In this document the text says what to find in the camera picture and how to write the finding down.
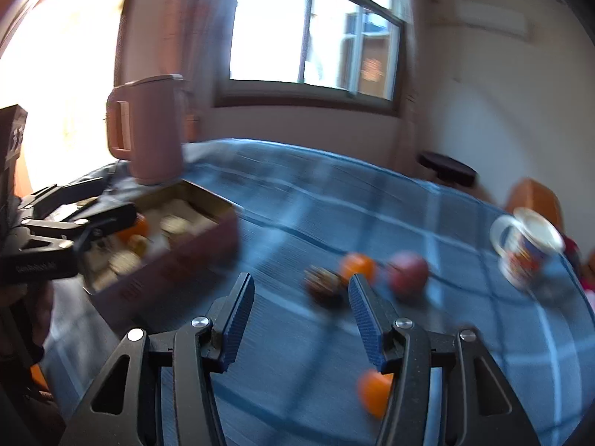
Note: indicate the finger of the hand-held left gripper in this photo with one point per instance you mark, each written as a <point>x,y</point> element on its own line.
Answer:
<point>60,197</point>
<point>107,218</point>

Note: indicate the beige curtain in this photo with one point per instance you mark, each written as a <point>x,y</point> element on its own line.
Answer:
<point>409,79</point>

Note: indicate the large tangerine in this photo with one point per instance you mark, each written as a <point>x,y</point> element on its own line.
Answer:
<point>138,227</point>

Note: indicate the purple passion fruit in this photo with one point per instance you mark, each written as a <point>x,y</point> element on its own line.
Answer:
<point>408,274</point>

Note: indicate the dark chocolate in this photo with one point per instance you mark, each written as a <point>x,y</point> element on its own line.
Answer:
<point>325,284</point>

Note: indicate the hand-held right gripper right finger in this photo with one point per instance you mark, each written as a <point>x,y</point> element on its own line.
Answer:
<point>365,325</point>

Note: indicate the red paper window decoration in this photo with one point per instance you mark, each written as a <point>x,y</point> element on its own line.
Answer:
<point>372,69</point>

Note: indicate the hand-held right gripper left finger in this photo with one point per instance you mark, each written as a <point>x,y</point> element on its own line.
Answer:
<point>237,325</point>

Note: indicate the small tangerine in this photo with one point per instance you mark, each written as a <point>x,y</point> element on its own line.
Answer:
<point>372,395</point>
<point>357,267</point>

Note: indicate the white printed mug with lid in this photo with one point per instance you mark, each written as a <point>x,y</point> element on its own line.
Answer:
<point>520,251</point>

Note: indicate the pink electric kettle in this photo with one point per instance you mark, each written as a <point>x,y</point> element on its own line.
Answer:
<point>153,139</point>

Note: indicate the wooden framed sliding window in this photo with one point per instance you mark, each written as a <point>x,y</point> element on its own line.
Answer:
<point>279,32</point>

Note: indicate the white wall air conditioner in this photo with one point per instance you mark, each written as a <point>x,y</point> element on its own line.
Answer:
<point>492,18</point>

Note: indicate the blue checked tablecloth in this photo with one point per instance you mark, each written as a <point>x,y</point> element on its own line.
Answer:
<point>302,195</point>

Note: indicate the brown leather armchair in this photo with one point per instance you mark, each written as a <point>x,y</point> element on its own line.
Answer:
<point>534,199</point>

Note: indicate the metal tin box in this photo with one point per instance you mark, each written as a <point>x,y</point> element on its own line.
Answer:
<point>186,265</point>

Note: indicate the small yellow kumquat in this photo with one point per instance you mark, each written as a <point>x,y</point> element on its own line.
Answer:
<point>138,245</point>

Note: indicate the round dark cushioned stool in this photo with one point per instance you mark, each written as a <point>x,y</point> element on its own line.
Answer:
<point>448,167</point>

